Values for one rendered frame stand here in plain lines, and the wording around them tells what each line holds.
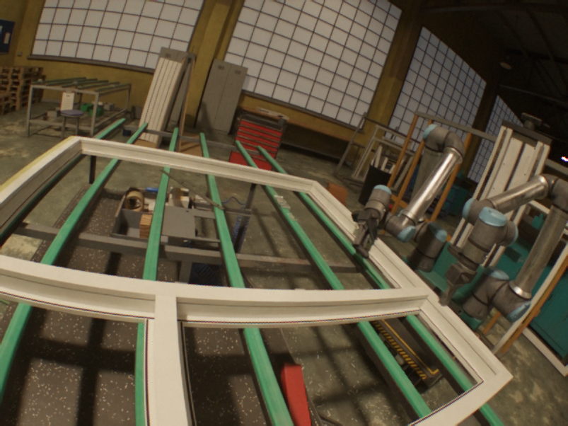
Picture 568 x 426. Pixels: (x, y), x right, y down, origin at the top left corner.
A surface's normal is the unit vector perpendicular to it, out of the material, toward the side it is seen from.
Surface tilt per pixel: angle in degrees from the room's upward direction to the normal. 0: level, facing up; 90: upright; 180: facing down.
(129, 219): 90
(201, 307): 90
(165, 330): 0
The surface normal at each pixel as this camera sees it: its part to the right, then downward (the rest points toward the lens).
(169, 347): 0.31, -0.88
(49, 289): 0.31, 0.46
